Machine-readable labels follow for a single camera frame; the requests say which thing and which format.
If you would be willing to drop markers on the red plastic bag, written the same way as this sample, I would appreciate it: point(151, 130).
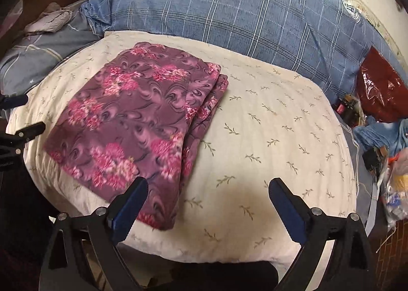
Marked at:
point(385, 83)

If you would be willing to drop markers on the purple floral garment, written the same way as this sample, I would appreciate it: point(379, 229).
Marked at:
point(127, 112)

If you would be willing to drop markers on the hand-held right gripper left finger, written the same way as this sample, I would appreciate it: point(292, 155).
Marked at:
point(124, 217)

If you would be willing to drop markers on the clear plastic bag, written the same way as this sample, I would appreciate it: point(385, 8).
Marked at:
point(395, 195)

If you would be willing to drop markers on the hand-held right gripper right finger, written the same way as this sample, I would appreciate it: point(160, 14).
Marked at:
point(288, 211)

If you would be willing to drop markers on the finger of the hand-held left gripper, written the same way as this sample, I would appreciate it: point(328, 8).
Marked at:
point(14, 101)
point(30, 130)

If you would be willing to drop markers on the cream leaf-print pillow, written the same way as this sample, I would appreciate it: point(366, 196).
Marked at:
point(271, 150)

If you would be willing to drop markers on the blue plaid pillow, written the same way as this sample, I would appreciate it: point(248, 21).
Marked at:
point(255, 7)

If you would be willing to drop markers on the lilac patterned cloth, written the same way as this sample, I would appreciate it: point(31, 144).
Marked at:
point(47, 21)

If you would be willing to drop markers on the blue denim cloth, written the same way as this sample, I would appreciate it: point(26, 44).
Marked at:
point(382, 134)

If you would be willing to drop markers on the grey-blue striped bedsheet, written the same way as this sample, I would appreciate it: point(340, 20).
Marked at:
point(47, 52)

